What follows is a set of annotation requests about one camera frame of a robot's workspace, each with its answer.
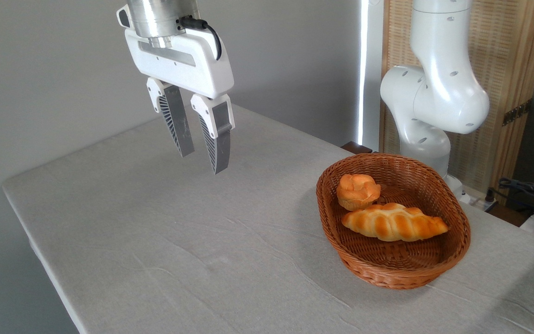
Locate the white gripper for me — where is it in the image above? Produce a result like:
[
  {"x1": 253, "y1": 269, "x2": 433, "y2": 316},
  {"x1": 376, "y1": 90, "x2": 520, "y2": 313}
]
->
[{"x1": 124, "y1": 27, "x2": 236, "y2": 175}]

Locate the round swirled bread roll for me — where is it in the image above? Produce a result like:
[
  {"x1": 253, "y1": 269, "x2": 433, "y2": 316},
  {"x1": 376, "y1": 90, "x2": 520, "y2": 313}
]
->
[{"x1": 336, "y1": 173, "x2": 381, "y2": 212}]

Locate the long twisted bread loaf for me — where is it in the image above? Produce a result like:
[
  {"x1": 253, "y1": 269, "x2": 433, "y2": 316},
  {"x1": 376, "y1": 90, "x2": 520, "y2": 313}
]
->
[{"x1": 341, "y1": 202, "x2": 450, "y2": 243}]

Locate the grey tablecloth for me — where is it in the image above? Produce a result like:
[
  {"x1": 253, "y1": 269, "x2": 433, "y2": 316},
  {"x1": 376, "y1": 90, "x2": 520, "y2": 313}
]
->
[{"x1": 2, "y1": 103, "x2": 534, "y2": 334}]

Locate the dark brown wooden furniture corner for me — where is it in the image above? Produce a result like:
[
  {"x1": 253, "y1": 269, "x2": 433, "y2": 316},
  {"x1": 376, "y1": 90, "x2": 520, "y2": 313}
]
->
[{"x1": 341, "y1": 141, "x2": 374, "y2": 154}]

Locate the brown wicker basket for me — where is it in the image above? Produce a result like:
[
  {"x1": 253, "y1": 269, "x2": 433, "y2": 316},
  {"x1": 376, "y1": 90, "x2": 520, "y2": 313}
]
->
[{"x1": 316, "y1": 153, "x2": 471, "y2": 290}]

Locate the white power strip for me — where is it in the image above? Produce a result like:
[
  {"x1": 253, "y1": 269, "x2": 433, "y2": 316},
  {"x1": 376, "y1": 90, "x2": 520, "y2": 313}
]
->
[{"x1": 472, "y1": 187, "x2": 498, "y2": 212}]

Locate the wooden woven folding screen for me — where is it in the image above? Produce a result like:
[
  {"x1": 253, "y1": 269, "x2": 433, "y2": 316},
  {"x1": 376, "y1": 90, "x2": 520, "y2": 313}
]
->
[{"x1": 380, "y1": 0, "x2": 534, "y2": 193}]

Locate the black metal screen hinge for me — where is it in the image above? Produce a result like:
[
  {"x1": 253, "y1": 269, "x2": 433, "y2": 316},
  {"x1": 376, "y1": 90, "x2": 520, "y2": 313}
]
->
[{"x1": 502, "y1": 100, "x2": 532, "y2": 127}]

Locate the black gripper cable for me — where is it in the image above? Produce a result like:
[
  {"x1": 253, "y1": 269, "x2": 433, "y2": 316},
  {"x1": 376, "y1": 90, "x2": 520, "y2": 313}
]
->
[{"x1": 178, "y1": 16, "x2": 223, "y2": 61}]

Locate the black cable bundle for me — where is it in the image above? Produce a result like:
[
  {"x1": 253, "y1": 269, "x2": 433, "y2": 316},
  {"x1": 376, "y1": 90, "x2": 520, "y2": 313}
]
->
[{"x1": 498, "y1": 177, "x2": 534, "y2": 219}]

